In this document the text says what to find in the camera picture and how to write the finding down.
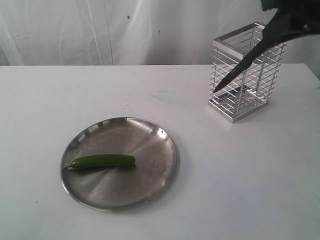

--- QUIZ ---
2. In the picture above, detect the black knife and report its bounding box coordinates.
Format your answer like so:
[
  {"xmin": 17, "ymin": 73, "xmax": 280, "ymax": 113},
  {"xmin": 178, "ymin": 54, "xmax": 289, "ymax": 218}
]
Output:
[{"xmin": 213, "ymin": 40, "xmax": 269, "ymax": 93}]

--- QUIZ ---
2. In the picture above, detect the wire metal utensil holder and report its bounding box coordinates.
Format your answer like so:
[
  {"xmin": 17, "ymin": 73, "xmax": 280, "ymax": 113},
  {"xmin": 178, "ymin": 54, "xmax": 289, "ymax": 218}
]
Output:
[{"xmin": 208, "ymin": 22, "xmax": 286, "ymax": 123}]

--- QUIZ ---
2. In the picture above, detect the green chili pepper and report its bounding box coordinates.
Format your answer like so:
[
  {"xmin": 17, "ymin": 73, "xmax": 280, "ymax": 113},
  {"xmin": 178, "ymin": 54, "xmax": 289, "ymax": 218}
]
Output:
[{"xmin": 63, "ymin": 154, "xmax": 136, "ymax": 170}]

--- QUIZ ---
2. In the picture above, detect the round stainless steel plate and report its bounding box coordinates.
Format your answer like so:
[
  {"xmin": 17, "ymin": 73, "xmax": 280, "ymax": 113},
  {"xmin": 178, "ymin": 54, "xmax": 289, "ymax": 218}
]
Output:
[{"xmin": 60, "ymin": 117, "xmax": 179, "ymax": 211}]

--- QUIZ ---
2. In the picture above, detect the white backdrop curtain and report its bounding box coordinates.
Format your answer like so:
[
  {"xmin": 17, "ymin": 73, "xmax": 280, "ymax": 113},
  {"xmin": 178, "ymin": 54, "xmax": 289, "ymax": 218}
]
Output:
[{"xmin": 0, "ymin": 0, "xmax": 320, "ymax": 67}]

